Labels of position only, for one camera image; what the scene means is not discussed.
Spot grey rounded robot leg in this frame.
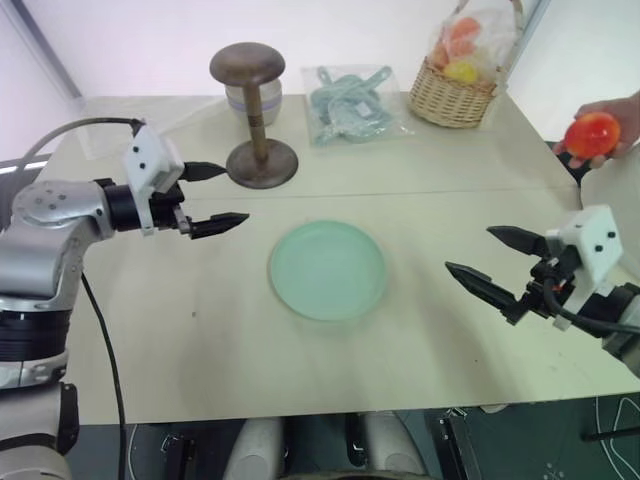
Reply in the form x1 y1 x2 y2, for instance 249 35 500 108
360 410 427 480
222 416 285 480

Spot red orange shiny fruit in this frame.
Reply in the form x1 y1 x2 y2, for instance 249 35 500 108
564 111 623 162

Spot clear plastic fruit wrap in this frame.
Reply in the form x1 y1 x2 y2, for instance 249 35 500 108
430 0 521 94

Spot clear bag of teal utensils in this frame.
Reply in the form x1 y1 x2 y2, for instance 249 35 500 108
301 63 415 148

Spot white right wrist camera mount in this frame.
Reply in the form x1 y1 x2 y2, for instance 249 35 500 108
544 204 626 332

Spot left arm wrist cable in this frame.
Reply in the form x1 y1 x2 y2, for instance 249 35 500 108
18 117 147 162

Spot black bracket under table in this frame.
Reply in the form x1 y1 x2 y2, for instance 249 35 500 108
158 432 197 480
435 408 482 480

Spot pale green round plate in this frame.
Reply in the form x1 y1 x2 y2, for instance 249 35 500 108
269 219 389 322

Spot thin black hanging cable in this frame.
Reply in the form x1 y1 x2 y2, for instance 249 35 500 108
79 272 127 480

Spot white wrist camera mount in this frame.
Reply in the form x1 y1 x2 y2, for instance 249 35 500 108
544 204 626 332
121 124 185 237

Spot brown mushroom-shaped wooden stand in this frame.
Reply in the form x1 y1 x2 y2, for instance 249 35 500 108
208 41 300 191

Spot woven wicker basket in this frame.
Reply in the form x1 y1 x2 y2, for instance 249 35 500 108
408 0 527 131

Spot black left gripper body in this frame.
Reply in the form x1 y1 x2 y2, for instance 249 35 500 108
148 179 195 235

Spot black right arm wrist cable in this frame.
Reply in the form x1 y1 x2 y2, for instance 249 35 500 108
543 276 640 340

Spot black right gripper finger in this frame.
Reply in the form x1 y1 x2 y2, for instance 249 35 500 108
444 261 522 326
486 225 551 259

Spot person's bare hand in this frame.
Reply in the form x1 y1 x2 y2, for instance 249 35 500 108
551 88 640 172

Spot dark floor mat white lines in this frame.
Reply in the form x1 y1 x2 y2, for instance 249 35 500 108
504 392 640 480

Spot yellow fruit in basket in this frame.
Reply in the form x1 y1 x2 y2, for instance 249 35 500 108
443 60 480 86

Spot orange peach in basket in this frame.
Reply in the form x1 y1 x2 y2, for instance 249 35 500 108
448 16 482 57

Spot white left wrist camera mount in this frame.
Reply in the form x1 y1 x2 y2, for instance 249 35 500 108
121 124 185 237

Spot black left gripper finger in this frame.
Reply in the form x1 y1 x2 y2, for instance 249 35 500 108
180 161 230 183
189 212 251 241

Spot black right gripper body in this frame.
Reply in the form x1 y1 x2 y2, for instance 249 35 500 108
518 248 582 322

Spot white ceramic cup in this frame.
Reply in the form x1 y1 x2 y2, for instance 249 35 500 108
224 78 285 128

